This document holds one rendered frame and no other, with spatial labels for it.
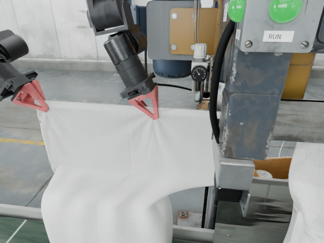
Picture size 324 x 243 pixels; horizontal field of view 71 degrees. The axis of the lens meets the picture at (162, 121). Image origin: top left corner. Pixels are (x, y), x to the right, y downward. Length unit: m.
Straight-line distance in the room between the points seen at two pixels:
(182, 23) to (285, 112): 0.37
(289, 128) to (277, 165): 1.54
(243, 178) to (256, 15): 0.24
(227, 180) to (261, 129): 0.10
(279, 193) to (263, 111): 0.65
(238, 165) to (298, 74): 0.37
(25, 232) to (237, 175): 1.08
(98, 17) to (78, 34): 5.69
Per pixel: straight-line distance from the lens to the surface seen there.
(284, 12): 0.27
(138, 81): 0.50
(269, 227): 1.10
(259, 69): 0.34
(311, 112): 0.57
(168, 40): 0.72
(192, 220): 1.69
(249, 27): 0.28
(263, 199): 0.99
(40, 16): 6.66
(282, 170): 2.16
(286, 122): 0.56
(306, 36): 0.30
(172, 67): 0.75
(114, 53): 0.50
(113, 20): 0.50
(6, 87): 0.63
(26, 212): 1.37
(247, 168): 0.39
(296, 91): 0.69
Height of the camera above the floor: 1.28
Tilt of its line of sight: 25 degrees down
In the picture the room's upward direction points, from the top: straight up
